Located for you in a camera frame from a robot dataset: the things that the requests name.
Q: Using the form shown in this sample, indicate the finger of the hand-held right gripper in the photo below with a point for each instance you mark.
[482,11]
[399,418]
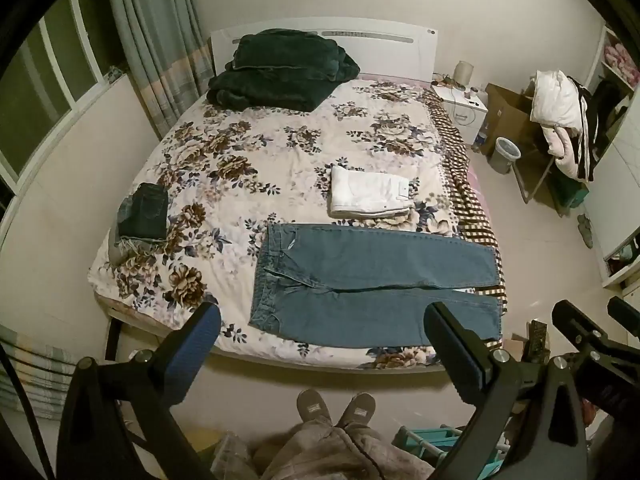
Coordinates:
[625,310]
[580,322]

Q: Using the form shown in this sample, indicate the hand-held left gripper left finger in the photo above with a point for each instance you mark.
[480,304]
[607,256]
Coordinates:
[192,355]

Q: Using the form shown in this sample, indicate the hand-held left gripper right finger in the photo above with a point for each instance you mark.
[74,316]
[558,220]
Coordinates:
[457,355]

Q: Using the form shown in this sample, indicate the blue jeans pants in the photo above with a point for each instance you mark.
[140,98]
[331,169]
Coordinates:
[350,260]

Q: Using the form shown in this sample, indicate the white folded pants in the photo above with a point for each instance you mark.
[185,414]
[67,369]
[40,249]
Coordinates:
[360,190]

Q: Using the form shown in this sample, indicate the dark patterned box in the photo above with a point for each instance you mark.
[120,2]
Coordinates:
[537,340]

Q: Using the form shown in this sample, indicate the grey slippers pair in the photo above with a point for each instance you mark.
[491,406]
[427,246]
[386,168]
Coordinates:
[586,232]

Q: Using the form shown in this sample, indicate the teal rack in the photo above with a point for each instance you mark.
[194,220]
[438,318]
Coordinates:
[425,442]

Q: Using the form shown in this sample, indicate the clear plastic bag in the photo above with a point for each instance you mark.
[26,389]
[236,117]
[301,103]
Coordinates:
[230,457]

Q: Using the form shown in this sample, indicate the white wardrobe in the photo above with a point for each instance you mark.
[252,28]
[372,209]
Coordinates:
[615,195]

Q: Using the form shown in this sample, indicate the person's right slipper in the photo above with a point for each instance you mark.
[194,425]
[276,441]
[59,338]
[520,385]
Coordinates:
[356,410]

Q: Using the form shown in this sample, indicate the person's slipper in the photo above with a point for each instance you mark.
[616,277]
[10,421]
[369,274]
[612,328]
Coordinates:
[314,406]
[356,410]

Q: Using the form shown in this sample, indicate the teal storage box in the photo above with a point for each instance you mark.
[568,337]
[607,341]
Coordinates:
[577,194]

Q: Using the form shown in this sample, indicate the person's left slipper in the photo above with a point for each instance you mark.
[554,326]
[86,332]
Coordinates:
[314,406]

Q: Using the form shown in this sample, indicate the dark folded denim shorts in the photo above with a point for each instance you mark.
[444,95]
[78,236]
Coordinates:
[145,210]

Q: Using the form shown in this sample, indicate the person's fleece-clad legs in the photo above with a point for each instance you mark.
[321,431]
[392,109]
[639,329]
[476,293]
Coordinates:
[340,455]

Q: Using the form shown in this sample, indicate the striped cloth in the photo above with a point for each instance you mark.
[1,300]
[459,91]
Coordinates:
[35,375]

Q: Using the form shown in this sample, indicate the brown checked blanket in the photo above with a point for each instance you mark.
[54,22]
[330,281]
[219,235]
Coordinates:
[470,195]

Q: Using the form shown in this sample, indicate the pink garment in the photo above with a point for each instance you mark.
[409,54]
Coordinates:
[560,152]

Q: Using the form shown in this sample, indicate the black jacket with white stripes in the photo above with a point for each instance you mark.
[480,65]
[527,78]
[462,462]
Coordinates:
[592,130]

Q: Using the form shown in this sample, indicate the grey trash bin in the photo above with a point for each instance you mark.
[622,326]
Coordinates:
[502,155]

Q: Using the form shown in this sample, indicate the cardboard box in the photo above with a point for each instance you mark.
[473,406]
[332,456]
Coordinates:
[510,115]

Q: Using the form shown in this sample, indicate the white nightstand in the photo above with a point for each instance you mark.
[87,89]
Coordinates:
[465,115]

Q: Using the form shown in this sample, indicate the pink bedding on shelf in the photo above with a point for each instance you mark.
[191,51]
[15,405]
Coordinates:
[620,60]

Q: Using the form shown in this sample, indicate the white cylindrical lamp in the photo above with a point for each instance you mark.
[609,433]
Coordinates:
[464,72]

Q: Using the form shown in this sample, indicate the dark green blanket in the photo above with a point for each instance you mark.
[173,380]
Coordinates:
[280,75]

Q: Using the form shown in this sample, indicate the bed with floral sheet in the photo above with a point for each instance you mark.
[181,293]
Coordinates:
[390,55]

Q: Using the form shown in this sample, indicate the grey-green curtain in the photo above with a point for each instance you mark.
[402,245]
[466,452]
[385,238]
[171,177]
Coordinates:
[150,35]

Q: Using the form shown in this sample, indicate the window with white frame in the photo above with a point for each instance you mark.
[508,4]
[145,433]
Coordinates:
[50,85]

